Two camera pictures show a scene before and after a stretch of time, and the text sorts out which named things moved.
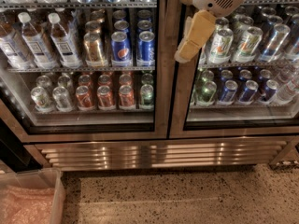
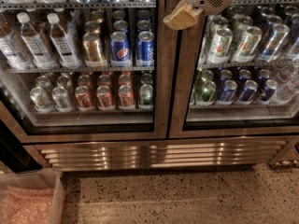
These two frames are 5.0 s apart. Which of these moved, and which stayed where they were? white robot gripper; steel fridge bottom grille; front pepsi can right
Moved: white robot gripper
Stayed: steel fridge bottom grille; front pepsi can right
